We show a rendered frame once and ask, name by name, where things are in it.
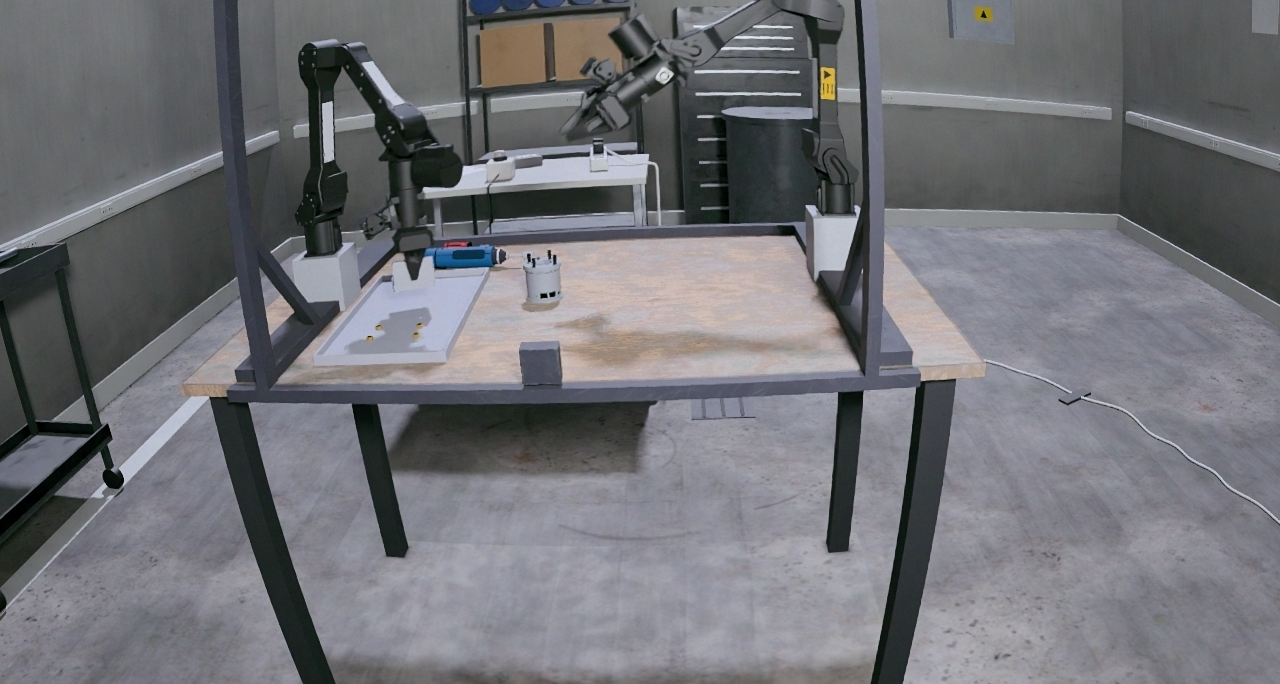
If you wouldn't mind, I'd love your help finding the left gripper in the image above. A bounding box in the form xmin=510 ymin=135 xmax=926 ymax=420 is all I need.
xmin=388 ymin=187 xmax=433 ymax=281

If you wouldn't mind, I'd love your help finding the blue cylinder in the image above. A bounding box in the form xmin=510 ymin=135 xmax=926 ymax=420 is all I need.
xmin=424 ymin=246 xmax=534 ymax=269

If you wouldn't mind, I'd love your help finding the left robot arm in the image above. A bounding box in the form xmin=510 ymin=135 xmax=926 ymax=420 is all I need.
xmin=294 ymin=38 xmax=462 ymax=257

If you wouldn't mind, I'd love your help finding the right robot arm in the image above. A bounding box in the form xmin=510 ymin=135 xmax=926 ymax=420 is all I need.
xmin=579 ymin=0 xmax=859 ymax=216

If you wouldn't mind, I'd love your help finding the grey l-shaped bracket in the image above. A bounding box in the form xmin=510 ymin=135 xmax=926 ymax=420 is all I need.
xmin=390 ymin=256 xmax=434 ymax=293

